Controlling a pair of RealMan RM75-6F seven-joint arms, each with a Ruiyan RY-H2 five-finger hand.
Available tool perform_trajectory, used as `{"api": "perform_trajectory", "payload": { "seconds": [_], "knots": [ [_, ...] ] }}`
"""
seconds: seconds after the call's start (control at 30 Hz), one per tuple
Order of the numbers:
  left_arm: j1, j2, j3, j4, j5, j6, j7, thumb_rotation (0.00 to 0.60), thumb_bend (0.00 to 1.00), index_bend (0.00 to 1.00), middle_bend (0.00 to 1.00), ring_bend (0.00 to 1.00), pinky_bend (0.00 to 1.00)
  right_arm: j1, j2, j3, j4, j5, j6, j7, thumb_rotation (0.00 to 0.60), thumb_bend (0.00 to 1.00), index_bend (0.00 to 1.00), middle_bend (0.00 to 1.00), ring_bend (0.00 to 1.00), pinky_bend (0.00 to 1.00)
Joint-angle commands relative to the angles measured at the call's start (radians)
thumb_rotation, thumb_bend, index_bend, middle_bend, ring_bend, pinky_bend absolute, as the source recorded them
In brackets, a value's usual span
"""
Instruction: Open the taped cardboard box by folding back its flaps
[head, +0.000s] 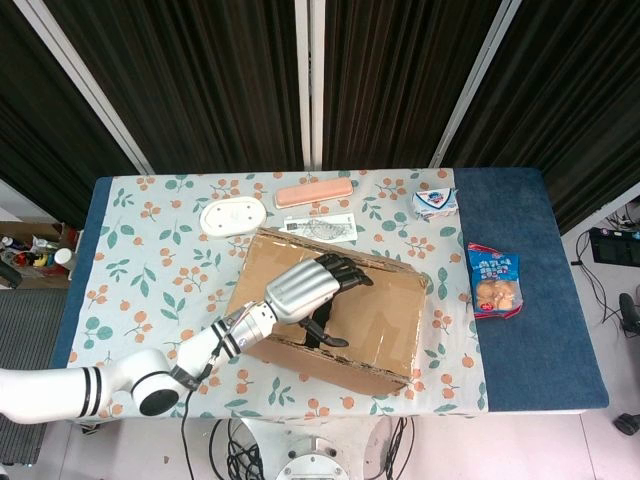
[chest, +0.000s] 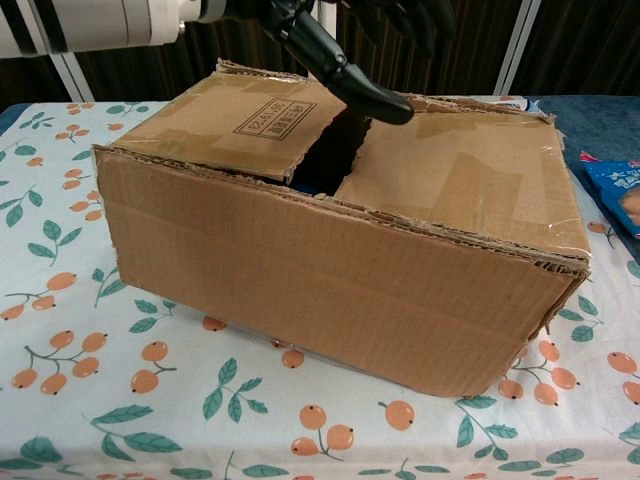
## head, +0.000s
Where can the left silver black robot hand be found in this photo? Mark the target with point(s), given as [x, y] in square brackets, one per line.
[300, 292]

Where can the brown cardboard shipping box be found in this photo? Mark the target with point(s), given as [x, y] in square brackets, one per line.
[380, 320]

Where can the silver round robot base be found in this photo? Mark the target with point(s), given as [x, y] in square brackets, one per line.
[314, 462]

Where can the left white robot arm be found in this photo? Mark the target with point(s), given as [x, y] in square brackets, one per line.
[125, 385]

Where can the cardboard box of clutter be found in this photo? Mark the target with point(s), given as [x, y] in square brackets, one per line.
[35, 250]

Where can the packaged ruler set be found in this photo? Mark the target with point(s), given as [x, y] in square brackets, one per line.
[320, 226]

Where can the pink rectangular case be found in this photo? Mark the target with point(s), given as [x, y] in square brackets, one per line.
[314, 192]

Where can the white oval dish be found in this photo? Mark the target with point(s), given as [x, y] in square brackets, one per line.
[233, 216]

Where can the floral orange fruit tablecloth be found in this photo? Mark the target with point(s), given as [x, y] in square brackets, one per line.
[150, 250]

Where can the white blue soap package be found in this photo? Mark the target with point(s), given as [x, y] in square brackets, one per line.
[435, 204]

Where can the blue biscuit snack bag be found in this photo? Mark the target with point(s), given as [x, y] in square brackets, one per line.
[495, 280]

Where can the dark pleated curtain panel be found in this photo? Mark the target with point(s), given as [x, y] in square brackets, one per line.
[200, 75]
[400, 75]
[575, 100]
[40, 125]

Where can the white lidded jar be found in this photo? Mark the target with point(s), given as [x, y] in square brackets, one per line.
[63, 256]

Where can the grey ribbed floor mat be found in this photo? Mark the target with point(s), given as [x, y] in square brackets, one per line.
[30, 350]

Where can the black electronic device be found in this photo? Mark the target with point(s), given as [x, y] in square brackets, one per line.
[612, 245]

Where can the black chair caster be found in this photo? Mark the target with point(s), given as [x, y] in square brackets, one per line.
[627, 424]

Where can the white partition frame post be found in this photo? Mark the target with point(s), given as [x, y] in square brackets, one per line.
[475, 85]
[85, 90]
[310, 85]

